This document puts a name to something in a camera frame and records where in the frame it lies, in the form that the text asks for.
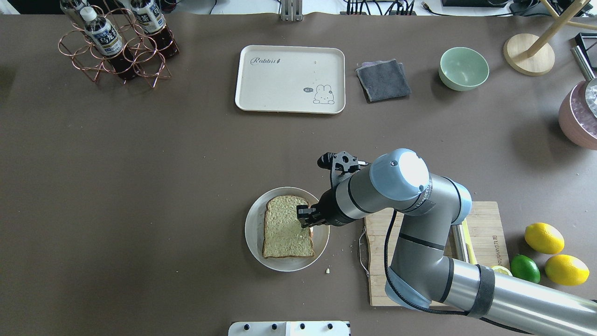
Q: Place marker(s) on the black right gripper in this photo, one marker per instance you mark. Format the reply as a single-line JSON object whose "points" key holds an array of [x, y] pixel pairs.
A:
{"points": [[332, 208]]}

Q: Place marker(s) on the bread slice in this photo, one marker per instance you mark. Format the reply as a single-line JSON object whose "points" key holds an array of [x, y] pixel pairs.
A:
{"points": [[283, 234]]}

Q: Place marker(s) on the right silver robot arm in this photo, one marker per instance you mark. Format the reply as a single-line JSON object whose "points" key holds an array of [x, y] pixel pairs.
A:
{"points": [[420, 276]]}

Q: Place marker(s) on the cream rabbit tray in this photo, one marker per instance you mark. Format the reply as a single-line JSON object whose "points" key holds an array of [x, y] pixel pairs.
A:
{"points": [[278, 78]]}

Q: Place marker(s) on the black glass rack tray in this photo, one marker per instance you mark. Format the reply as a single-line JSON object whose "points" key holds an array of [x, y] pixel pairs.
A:
{"points": [[587, 43]]}

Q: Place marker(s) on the white round plate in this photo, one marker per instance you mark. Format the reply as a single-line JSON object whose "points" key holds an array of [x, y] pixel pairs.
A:
{"points": [[254, 232]]}

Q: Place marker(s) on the grey folded cloth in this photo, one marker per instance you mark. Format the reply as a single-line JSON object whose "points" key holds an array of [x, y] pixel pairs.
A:
{"points": [[383, 80]]}

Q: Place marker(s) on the steel muddler black tip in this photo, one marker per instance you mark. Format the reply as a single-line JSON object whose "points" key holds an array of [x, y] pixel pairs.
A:
{"points": [[460, 250]]}

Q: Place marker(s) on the yellow plastic knife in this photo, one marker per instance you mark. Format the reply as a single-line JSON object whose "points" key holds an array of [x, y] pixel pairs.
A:
{"points": [[468, 243]]}

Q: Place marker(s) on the wooden cutting board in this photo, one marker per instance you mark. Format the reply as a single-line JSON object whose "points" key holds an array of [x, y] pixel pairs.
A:
{"points": [[487, 241]]}

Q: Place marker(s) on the half cut lemon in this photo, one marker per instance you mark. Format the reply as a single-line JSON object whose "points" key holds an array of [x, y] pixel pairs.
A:
{"points": [[502, 270]]}

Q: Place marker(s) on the green ceramic bowl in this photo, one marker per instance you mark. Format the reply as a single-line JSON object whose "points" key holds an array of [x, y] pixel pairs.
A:
{"points": [[463, 69]]}

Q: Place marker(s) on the green lime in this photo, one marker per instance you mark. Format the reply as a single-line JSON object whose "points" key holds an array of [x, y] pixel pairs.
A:
{"points": [[523, 267]]}

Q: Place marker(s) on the yellow lemon upper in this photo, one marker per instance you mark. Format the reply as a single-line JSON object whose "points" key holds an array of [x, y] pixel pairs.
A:
{"points": [[544, 238]]}

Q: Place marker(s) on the yellow lemon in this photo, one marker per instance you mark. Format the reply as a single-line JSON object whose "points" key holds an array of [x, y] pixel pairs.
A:
{"points": [[544, 238], [566, 270]]}

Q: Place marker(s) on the tea bottle lower left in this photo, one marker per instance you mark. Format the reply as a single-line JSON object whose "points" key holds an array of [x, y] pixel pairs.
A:
{"points": [[153, 22]]}

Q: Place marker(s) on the yellow lemon lower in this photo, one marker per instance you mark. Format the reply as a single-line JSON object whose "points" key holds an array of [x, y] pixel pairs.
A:
{"points": [[566, 270]]}

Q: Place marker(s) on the tea bottle upper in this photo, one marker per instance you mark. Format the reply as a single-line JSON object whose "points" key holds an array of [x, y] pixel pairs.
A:
{"points": [[109, 43]]}

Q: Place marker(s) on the wooden cup stand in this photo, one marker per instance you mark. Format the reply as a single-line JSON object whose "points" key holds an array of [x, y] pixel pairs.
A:
{"points": [[532, 55]]}

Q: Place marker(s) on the pink bowl of ice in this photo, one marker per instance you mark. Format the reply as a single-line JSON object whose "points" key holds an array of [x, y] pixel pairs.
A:
{"points": [[576, 120]]}

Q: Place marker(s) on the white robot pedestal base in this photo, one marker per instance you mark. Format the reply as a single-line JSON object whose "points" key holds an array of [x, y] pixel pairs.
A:
{"points": [[291, 328]]}

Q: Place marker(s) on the copper wire bottle rack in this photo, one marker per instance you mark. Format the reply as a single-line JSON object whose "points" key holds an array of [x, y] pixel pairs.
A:
{"points": [[131, 40]]}

